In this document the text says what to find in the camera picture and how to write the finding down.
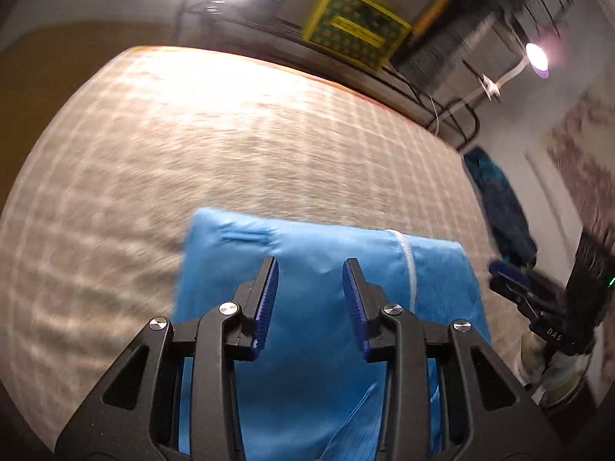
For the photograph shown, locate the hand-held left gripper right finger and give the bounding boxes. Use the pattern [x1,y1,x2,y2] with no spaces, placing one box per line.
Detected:
[342,257,563,461]

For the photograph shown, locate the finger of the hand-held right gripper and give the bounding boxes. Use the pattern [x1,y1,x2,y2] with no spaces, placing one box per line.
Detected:
[491,279,549,320]
[489,259,568,298]

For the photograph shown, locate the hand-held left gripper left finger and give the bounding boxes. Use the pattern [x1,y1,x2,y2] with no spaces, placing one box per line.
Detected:
[55,256,280,461]

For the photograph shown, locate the blue pinstriped work coat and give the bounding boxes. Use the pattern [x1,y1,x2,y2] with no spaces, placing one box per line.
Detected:
[170,207,492,461]

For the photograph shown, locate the dark blue hanging garment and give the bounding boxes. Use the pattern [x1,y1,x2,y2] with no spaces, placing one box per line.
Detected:
[464,148,538,268]

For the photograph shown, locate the beige checked blanket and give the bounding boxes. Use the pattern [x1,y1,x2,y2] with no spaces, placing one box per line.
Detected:
[0,47,524,452]

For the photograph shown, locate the grey woven storage box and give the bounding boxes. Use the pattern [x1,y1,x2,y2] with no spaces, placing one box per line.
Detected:
[399,14,527,101]

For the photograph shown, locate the small round lamp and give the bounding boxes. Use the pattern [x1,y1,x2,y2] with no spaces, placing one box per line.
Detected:
[525,41,551,78]

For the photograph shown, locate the yellow green patterned box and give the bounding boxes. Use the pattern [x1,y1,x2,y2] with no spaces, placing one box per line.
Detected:
[302,0,413,71]

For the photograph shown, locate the tree print wall hanging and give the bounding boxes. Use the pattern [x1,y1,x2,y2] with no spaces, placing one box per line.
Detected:
[543,81,615,236]

